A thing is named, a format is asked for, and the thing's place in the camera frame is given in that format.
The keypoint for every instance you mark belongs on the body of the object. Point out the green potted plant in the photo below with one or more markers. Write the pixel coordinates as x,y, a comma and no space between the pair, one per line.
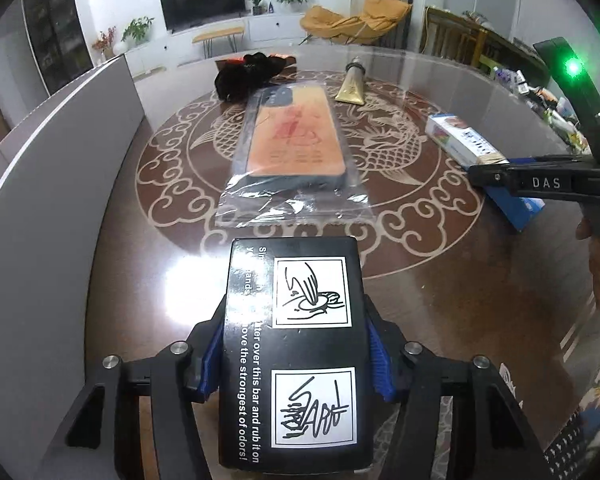
137,30

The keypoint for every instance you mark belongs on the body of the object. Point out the low grey panel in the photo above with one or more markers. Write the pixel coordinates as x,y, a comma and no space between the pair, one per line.
40,285

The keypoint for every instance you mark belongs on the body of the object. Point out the white television cabinet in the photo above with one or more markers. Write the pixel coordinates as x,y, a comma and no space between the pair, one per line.
275,27

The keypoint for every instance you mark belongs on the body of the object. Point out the dark dotted clothing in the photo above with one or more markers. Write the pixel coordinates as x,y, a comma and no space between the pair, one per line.
570,455

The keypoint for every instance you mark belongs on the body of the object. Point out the small potted plant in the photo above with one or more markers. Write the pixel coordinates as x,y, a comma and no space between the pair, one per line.
256,2

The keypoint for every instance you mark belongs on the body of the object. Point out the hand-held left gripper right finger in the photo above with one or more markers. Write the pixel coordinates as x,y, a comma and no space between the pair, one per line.
381,370

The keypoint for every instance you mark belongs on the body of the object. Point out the dark glass display cabinet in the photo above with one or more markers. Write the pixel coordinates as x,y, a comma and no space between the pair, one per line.
55,25

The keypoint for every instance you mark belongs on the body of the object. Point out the tall grey panel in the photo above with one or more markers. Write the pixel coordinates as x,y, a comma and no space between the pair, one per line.
80,110

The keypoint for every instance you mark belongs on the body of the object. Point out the black box with white labels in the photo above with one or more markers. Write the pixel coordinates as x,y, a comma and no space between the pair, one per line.
260,310

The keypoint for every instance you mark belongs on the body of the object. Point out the dark wooden sideboard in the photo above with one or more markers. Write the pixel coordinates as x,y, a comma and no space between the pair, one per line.
510,55

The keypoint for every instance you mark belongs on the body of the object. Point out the red flower arrangement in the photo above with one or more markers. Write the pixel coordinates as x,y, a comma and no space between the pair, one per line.
105,42

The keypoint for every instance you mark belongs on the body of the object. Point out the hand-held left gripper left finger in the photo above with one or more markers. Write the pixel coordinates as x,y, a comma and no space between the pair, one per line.
210,375

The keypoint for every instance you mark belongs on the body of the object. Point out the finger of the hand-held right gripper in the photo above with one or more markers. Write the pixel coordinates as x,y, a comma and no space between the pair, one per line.
490,176

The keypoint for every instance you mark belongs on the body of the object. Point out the blue and white box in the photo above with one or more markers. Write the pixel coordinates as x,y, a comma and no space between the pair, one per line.
455,135

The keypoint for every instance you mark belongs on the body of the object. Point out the gold tube with silver cap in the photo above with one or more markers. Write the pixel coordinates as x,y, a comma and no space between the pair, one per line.
351,87

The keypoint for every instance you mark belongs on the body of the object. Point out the orange phone case in bag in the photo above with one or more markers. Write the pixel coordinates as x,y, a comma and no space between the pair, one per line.
280,207

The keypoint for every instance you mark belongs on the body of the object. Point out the row of small bottles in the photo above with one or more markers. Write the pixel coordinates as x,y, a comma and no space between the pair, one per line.
555,115

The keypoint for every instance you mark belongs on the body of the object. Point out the black flat television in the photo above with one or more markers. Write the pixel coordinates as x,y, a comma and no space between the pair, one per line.
202,2

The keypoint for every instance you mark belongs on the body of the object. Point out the wooden bench with metal legs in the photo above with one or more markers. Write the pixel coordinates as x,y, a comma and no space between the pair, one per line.
219,34

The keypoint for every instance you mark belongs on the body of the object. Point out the yellow lounge chair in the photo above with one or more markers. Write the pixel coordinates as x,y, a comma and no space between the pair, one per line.
350,22

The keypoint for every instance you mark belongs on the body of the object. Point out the wooden chair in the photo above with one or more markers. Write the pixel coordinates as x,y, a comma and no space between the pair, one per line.
450,35

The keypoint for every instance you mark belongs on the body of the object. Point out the black cloth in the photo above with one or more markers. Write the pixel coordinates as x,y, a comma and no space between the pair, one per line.
240,77

